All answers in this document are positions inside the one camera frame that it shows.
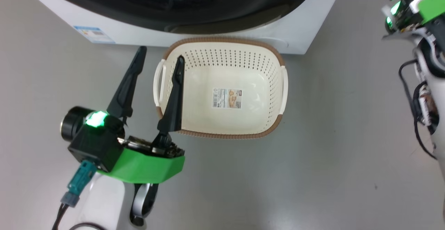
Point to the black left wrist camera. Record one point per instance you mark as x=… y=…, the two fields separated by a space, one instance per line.
x=94 y=143

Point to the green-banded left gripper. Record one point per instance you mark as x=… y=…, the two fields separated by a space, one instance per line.
x=146 y=167

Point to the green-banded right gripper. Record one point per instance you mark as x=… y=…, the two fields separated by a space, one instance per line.
x=433 y=5

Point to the white front-load washing machine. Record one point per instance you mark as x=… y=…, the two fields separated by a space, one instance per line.
x=295 y=31

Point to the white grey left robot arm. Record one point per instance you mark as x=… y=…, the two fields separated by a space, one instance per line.
x=104 y=202

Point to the black glass washing machine door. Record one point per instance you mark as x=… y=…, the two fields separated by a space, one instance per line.
x=243 y=7

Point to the blue energy label sticker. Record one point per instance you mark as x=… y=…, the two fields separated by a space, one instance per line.
x=94 y=35

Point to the paper product label sticker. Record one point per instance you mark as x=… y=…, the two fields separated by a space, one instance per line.
x=226 y=98

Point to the cream perforated laundry basket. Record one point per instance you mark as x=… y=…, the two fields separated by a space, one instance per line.
x=222 y=118

